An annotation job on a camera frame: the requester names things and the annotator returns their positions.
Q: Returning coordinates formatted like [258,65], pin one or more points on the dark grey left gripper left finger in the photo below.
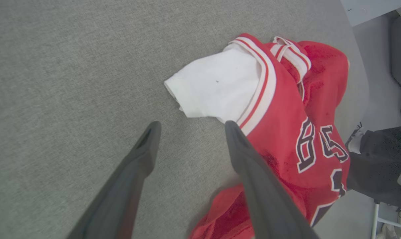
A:
[120,205]

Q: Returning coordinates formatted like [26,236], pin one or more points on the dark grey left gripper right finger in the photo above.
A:
[270,205]

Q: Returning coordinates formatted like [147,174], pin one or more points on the red basketball jersey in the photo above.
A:
[286,109]

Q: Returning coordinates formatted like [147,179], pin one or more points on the grey white sneaker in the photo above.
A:
[354,144]

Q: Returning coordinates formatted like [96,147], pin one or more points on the white metal rack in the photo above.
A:
[375,219]

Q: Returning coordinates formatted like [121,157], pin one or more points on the grey fabric sofa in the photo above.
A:
[71,83]

